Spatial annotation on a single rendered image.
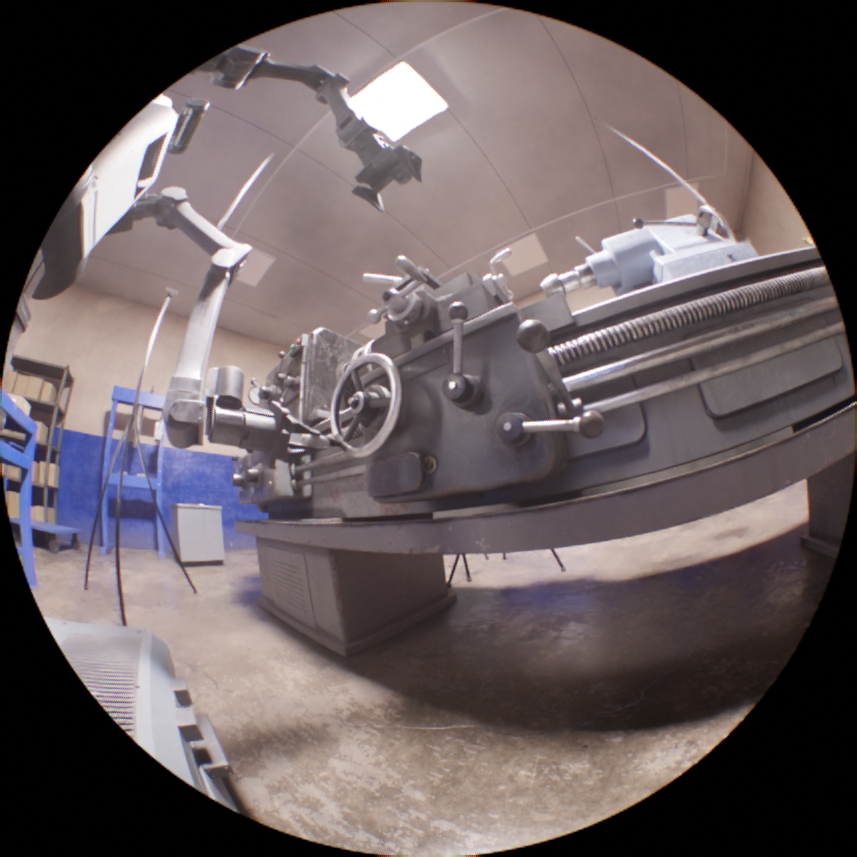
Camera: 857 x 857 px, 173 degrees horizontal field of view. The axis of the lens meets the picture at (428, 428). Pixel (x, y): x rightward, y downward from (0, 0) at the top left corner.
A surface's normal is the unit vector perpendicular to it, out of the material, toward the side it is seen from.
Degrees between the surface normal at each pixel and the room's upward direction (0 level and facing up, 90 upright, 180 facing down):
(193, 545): 90
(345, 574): 90
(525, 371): 90
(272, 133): 180
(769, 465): 90
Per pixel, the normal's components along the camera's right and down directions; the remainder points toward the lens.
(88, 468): 0.80, -0.25
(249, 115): 0.11, 0.96
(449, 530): -0.60, -0.14
